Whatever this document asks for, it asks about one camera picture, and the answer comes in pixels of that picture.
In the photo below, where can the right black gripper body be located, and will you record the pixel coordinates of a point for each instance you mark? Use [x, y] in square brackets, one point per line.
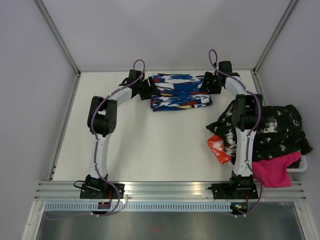
[213, 85]

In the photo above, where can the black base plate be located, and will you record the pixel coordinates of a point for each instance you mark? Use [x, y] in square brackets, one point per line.
[223, 191]
[93, 193]

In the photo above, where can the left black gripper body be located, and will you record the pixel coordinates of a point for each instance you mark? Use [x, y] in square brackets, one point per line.
[145, 91]

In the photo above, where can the orange white garment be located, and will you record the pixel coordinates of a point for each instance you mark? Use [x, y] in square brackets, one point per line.
[216, 145]

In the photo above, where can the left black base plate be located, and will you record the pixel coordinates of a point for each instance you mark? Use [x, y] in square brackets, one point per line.
[93, 193]

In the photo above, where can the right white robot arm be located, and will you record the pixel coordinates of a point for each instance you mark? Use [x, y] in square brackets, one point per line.
[245, 116]

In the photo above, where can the aluminium frame post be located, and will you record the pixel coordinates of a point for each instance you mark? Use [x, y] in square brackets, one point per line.
[275, 34]
[56, 34]

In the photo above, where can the aluminium mounting rail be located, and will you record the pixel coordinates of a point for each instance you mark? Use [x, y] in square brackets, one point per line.
[164, 191]

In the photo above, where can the blue white red patterned trousers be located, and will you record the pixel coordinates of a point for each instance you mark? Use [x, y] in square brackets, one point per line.
[175, 92]

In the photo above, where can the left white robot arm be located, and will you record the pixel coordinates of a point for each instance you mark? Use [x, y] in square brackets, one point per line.
[103, 112]

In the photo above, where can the black white patterned trousers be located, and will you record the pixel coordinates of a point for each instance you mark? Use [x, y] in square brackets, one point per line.
[279, 133]

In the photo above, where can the pink garment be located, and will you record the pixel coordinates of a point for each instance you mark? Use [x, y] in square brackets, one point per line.
[273, 172]

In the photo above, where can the slotted cable duct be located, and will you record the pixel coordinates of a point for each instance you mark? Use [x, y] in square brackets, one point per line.
[140, 206]

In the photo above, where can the right aluminium frame post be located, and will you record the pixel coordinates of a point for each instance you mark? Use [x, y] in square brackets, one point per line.
[275, 34]

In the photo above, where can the white tray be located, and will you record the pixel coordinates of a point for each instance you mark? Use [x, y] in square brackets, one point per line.
[303, 166]

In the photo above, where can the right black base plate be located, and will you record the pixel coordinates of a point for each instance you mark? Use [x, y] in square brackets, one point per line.
[223, 191]

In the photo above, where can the left aluminium frame post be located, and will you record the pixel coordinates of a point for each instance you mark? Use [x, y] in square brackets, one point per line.
[56, 34]

